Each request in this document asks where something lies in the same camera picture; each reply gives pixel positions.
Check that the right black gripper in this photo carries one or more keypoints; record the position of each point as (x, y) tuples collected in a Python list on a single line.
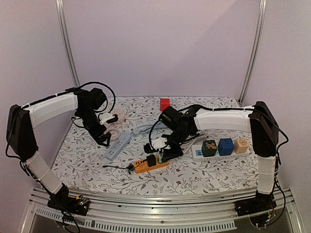
[(171, 147)]

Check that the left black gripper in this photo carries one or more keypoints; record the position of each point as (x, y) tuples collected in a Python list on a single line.
[(95, 134)]

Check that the green plug adapter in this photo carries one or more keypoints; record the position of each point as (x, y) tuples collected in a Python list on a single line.
[(160, 159)]

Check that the white multicolour power strip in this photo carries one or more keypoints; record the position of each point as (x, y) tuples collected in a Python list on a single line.
[(197, 154)]

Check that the black power adapter with cable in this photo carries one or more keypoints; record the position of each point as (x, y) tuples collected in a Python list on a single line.
[(151, 159)]

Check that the dark green cube socket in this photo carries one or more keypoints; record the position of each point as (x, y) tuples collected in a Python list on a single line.
[(209, 148)]

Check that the orange power strip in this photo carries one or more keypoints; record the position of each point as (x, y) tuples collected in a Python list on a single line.
[(142, 166)]

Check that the blue cube socket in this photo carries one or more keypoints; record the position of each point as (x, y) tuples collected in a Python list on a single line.
[(225, 147)]

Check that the beige cube socket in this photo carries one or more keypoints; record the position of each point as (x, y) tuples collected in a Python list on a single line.
[(240, 145)]

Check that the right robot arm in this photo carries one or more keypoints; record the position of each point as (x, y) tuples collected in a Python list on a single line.
[(256, 120)]

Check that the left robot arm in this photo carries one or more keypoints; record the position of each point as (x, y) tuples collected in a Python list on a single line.
[(22, 121)]

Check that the pink round power strip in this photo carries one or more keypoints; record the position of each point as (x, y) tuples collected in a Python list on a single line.
[(113, 128)]

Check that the light blue power strip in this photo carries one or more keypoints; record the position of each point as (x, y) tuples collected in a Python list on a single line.
[(124, 139)]

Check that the floral table mat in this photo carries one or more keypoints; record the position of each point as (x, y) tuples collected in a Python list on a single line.
[(79, 163)]

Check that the red cube socket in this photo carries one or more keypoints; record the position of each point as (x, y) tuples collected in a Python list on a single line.
[(164, 103)]

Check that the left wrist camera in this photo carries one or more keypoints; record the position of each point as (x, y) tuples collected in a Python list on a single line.
[(107, 118)]

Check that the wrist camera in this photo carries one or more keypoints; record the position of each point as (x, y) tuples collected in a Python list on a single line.
[(156, 145), (107, 118)]

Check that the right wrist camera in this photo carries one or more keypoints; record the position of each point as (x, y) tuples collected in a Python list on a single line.
[(156, 145)]

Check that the front aluminium rail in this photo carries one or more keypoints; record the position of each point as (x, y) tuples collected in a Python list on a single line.
[(202, 213)]

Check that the left aluminium frame post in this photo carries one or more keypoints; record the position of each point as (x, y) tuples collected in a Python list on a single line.
[(66, 41)]

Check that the aluminium frame post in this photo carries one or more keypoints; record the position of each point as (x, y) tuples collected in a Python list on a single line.
[(66, 41), (254, 51)]

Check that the right aluminium frame post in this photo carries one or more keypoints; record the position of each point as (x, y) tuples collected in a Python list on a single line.
[(254, 51)]

